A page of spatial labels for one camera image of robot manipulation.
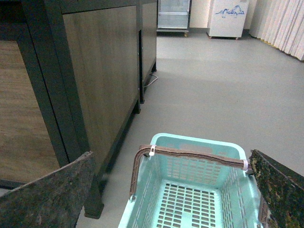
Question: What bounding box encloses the dark wooden display stand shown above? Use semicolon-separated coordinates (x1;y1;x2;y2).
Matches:
0;0;158;219

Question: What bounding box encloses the white pleated curtain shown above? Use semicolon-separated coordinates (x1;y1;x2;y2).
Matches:
249;0;304;62

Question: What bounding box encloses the white chest freezer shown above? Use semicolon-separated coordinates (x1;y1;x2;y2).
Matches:
207;0;249;40

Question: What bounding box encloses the grey floor cable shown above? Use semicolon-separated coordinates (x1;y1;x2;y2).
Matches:
143;73;158;89

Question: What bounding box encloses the glass door display fridge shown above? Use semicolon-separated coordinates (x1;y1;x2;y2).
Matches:
157;0;192;37

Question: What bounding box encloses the light blue plastic shopping basket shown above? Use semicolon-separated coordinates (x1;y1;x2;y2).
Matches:
118;133;264;228

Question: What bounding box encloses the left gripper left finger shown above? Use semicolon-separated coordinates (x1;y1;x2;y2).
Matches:
0;152;95;228

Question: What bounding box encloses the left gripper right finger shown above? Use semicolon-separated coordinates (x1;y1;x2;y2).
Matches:
249;149;304;228

